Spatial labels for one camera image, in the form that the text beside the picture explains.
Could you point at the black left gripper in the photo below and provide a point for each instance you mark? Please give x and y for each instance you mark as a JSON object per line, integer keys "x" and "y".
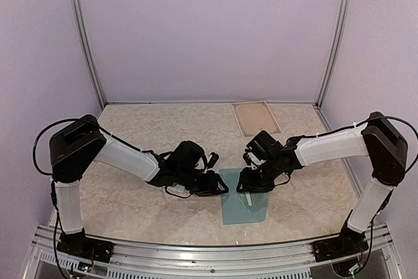
{"x": 210, "y": 187}

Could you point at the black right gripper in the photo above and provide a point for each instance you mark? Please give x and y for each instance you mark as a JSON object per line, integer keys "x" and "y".
{"x": 249, "y": 185}

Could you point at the teal paper envelope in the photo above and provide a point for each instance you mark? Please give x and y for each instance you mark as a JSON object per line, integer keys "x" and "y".
{"x": 235, "y": 206}

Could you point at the beige lined letter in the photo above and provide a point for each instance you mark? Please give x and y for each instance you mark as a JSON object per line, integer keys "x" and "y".
{"x": 249, "y": 199}

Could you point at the beige ornate letter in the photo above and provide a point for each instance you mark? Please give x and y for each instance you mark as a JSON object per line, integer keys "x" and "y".
{"x": 253, "y": 117}

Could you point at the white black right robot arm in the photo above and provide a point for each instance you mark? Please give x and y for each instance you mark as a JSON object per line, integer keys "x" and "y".
{"x": 376, "y": 138}

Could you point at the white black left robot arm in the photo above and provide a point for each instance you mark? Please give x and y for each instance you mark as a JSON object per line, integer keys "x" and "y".
{"x": 83, "y": 141}

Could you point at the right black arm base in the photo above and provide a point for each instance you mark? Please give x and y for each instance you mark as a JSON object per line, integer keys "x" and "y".
{"x": 337, "y": 247}

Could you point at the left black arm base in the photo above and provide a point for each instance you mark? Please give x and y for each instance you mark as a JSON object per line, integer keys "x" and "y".
{"x": 86, "y": 248}

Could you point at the white sticker sheet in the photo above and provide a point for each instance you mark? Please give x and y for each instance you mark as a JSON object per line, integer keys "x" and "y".
{"x": 178, "y": 189}

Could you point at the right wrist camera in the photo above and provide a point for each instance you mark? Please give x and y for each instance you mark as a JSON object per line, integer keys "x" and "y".
{"x": 248, "y": 158}

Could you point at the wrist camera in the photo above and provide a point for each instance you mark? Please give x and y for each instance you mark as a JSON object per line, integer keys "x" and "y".
{"x": 213, "y": 160}
{"x": 248, "y": 158}

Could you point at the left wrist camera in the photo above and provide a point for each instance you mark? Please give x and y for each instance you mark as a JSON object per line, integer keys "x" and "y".
{"x": 213, "y": 160}

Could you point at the aluminium front rail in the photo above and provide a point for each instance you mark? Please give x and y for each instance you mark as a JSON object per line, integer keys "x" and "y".
{"x": 129, "y": 259}

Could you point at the right aluminium frame post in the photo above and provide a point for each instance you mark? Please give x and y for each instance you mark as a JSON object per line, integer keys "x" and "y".
{"x": 333, "y": 54}

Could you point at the aluminium frame post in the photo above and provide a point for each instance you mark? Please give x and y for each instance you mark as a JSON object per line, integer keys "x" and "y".
{"x": 87, "y": 53}
{"x": 333, "y": 54}

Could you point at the left aluminium frame post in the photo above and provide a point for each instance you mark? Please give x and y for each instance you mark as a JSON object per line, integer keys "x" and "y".
{"x": 87, "y": 53}

